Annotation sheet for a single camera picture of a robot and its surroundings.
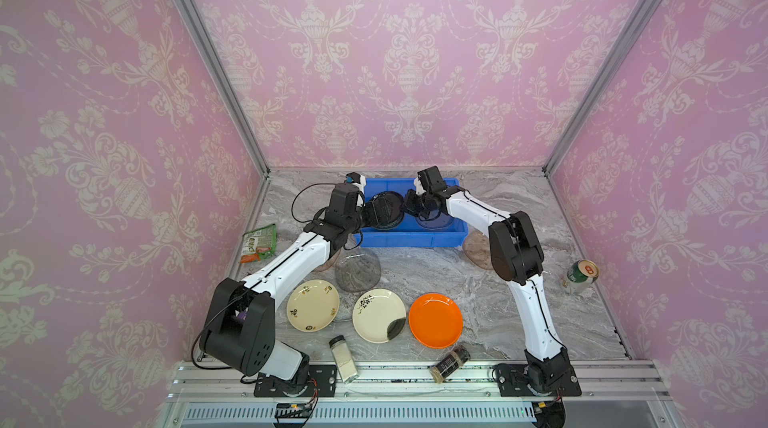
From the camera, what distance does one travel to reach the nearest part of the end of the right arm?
2.65 ft

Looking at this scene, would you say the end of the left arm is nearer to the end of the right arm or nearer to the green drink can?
the end of the right arm

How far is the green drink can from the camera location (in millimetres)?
828

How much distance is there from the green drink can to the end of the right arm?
1.35 feet
